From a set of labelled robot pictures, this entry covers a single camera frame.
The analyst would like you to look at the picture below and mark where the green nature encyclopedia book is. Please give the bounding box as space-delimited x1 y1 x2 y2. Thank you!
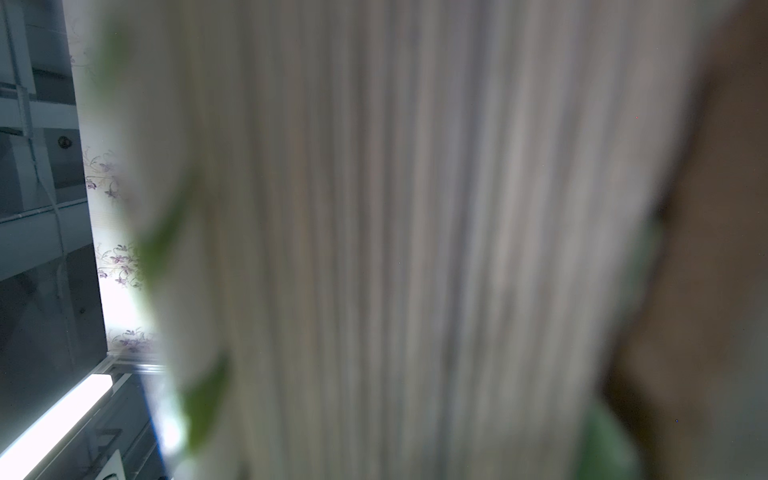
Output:
85 1 728 479

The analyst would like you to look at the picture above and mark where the ceiling tube light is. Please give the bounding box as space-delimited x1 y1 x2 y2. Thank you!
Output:
1 374 113 479

